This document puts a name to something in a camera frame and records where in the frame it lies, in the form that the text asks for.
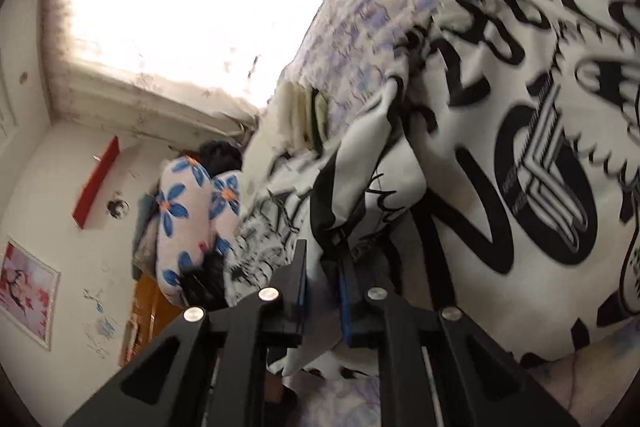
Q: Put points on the orange wooden door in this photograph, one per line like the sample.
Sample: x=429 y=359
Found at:
x=150 y=312

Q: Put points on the sheer white curtain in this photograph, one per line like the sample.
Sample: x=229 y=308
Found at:
x=175 y=7

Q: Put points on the red wall shelf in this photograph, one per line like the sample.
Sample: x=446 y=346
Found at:
x=95 y=182

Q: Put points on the dark fuzzy cloth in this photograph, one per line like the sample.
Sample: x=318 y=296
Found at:
x=220 y=157

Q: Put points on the pale green folded cloth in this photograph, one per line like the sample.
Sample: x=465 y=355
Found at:
x=322 y=114

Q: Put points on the black and white printed garment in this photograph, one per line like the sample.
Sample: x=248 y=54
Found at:
x=475 y=82

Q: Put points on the pale folded bedding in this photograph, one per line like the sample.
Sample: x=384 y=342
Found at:
x=146 y=237

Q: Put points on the cream cloth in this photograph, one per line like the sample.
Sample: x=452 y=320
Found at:
x=292 y=112

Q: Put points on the blue flower print pillow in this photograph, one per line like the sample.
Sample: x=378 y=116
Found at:
x=180 y=217

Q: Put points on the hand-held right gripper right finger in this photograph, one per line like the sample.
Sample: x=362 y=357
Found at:
x=345 y=307

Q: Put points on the pink wall poster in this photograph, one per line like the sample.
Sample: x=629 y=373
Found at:
x=25 y=287

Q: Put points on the round wall fixture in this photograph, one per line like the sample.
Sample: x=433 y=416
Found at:
x=118 y=209

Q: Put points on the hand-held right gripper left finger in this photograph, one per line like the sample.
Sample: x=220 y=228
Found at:
x=301 y=289

